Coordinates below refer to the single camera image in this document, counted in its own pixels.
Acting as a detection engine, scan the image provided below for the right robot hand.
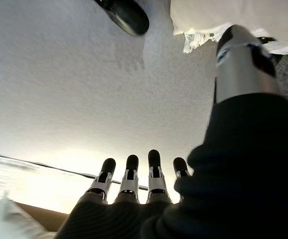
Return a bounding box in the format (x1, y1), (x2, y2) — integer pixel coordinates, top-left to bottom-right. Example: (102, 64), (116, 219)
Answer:
(55, 24), (288, 239)

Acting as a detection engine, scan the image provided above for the white fringed cushion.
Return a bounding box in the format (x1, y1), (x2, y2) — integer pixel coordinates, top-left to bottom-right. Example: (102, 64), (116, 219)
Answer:
(170, 0), (288, 68)

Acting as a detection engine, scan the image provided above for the beige upholstered bed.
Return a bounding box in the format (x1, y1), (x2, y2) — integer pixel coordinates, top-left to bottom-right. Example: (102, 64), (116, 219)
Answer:
(13, 201), (69, 233)

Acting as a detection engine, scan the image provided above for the cream fringed blanket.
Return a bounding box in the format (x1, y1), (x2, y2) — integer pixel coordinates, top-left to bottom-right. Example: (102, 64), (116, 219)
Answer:
(0, 191), (54, 239)

